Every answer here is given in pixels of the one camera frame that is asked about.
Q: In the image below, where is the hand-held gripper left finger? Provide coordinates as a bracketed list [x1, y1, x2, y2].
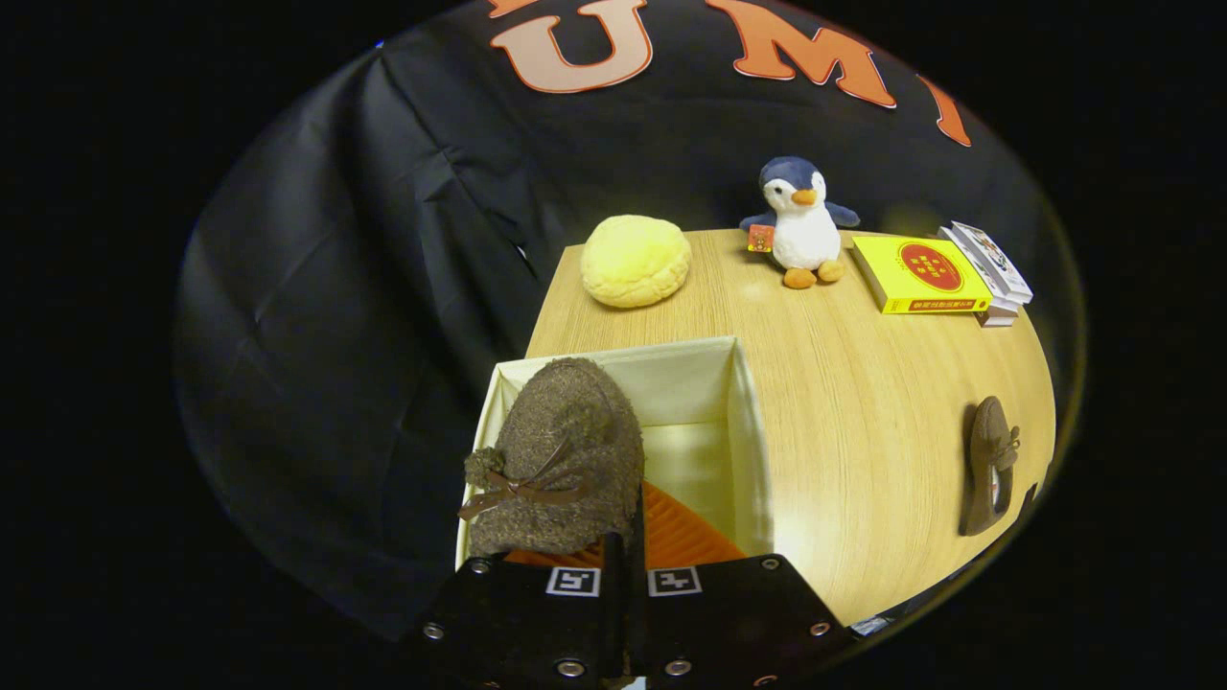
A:
[420, 537, 630, 690]

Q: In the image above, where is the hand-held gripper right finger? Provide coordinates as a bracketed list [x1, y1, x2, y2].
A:
[631, 479, 854, 689]

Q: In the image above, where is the brown fuzzy shoe with bow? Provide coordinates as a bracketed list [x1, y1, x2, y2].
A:
[457, 357, 646, 559]
[958, 396, 1023, 538]

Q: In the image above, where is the cream fabric storage box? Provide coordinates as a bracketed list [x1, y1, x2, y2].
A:
[452, 335, 776, 572]

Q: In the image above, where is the yellow bread plush toy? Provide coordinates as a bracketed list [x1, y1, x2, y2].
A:
[580, 215, 693, 310]

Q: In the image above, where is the blue white penguin plush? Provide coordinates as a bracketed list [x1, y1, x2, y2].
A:
[737, 156, 862, 290]

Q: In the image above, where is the yellow book with red circle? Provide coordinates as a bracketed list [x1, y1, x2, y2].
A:
[851, 235, 994, 315]

